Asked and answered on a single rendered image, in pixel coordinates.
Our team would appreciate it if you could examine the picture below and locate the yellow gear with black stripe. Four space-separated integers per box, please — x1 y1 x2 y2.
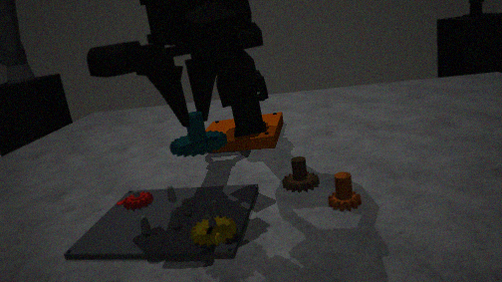
190 216 237 247

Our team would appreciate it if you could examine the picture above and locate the teal gear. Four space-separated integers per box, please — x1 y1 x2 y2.
169 112 227 157

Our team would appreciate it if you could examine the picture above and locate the brown gear with tall hub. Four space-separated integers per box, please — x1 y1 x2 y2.
329 172 362 212

